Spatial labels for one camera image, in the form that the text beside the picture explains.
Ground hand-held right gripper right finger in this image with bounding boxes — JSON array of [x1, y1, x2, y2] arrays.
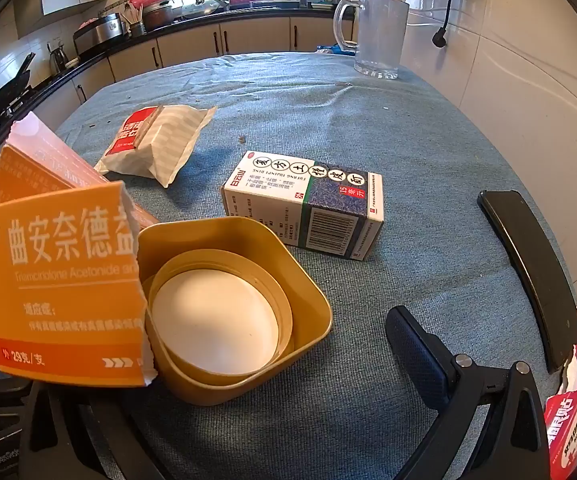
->
[[385, 305, 552, 480]]

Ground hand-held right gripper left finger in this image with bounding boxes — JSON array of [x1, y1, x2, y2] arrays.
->
[[23, 384, 169, 480]]

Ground orange snack packet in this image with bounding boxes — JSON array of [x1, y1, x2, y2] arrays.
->
[[0, 112, 162, 389]]

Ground black smartphone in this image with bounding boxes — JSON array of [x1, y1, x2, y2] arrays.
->
[[477, 190, 577, 374]]

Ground torn red white box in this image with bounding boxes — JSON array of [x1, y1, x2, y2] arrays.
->
[[543, 304, 577, 480]]

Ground white medicine box blue print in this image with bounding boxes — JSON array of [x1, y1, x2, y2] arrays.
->
[[220, 151, 385, 261]]

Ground blue-grey tablecloth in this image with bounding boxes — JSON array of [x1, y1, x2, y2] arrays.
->
[[55, 51, 577, 480]]

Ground blue plastic bag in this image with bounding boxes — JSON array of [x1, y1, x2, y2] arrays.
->
[[316, 42, 357, 56]]

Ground white wet wipe packet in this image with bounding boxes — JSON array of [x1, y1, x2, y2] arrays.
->
[[94, 104, 218, 189]]

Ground clear plastic pitcher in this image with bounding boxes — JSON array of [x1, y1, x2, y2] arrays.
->
[[333, 0, 410, 80]]

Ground black wok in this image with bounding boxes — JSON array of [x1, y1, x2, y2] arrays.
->
[[0, 52, 37, 116]]

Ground beige kitchen base cabinets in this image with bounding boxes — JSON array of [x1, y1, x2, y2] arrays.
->
[[0, 16, 356, 211]]

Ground steel kettle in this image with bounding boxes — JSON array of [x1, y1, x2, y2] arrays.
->
[[48, 44, 70, 74]]

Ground black kitchen countertop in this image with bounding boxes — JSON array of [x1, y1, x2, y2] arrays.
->
[[0, 6, 359, 181]]

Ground glass pan lid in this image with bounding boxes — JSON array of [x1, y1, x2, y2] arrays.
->
[[180, 0, 220, 19]]

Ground silver rice cooker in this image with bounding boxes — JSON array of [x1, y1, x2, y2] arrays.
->
[[93, 13, 128, 44]]

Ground dark cooking pot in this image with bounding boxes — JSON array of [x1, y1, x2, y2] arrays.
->
[[141, 2, 174, 31]]

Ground chopstick holder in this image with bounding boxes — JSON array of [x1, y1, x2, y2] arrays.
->
[[122, 2, 148, 37]]

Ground black power cable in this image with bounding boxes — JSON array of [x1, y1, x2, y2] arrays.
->
[[433, 0, 470, 49]]

